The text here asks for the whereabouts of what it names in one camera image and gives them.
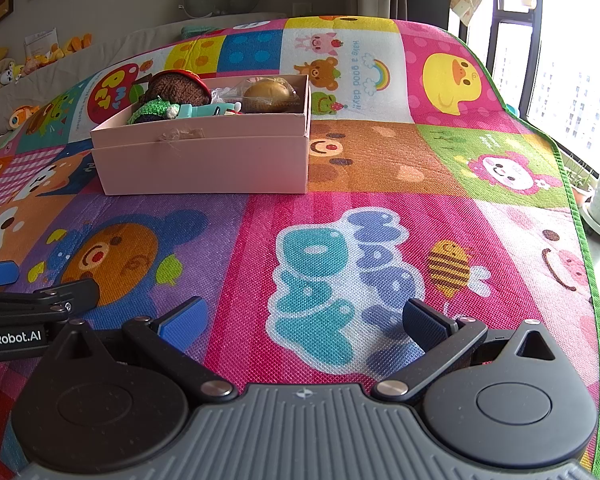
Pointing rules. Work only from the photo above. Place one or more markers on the yellow plush toy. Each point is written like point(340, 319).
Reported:
point(75, 44)

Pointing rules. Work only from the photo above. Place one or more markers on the small white plush toy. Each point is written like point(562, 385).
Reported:
point(8, 76)

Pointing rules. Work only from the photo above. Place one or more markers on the orange fish plush toy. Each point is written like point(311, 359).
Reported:
point(22, 116)

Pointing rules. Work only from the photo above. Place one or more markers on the colourful cartoon play mat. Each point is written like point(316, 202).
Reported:
point(305, 220)

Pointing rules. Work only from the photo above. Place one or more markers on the teal plastic toy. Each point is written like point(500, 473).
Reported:
point(200, 110)

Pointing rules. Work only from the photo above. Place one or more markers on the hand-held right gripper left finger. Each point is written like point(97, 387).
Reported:
point(182, 321)

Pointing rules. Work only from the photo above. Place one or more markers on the black window frame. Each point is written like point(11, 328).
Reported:
point(517, 35)

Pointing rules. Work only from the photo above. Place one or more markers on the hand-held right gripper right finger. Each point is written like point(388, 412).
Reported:
point(425, 325)

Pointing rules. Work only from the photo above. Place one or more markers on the golden brown round toy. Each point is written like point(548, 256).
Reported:
point(270, 91)

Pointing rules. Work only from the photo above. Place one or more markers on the knitted doll with brown hat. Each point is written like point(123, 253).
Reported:
point(172, 87)

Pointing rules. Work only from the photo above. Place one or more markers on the teal knitted cloth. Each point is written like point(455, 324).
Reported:
point(200, 27)

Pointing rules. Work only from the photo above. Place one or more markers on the pink cardboard box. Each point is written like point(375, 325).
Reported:
point(200, 165)

